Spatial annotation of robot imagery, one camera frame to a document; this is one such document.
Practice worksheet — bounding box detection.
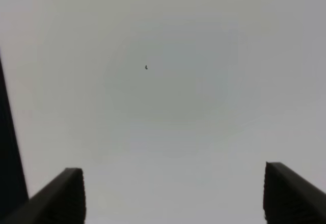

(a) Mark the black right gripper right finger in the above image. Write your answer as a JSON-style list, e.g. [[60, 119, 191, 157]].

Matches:
[[263, 162, 325, 223]]

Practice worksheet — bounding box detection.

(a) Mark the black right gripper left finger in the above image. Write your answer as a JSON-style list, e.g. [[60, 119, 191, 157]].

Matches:
[[4, 168, 86, 224]]

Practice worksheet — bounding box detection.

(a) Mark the black rectangular mouse pad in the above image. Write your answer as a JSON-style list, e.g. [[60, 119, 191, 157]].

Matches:
[[0, 47, 30, 221]]

